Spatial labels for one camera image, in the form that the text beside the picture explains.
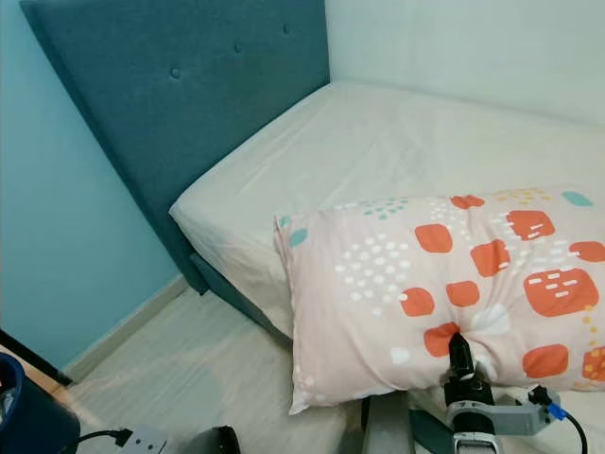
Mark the teal upholstered headboard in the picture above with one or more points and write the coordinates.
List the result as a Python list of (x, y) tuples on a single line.
[(180, 95)]

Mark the pink pillow with orange patches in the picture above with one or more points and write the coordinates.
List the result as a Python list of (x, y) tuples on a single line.
[(378, 322)]

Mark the dark blue bin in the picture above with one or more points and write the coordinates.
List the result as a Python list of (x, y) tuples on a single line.
[(38, 411)]

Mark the black furniture base bar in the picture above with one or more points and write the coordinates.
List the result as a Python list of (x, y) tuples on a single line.
[(38, 357)]

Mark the beige skirting board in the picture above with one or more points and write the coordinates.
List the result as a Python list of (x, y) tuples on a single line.
[(123, 326)]

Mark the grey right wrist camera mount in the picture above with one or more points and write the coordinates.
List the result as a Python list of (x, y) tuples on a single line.
[(515, 418)]

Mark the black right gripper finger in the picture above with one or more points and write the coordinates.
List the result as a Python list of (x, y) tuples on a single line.
[(460, 361)]

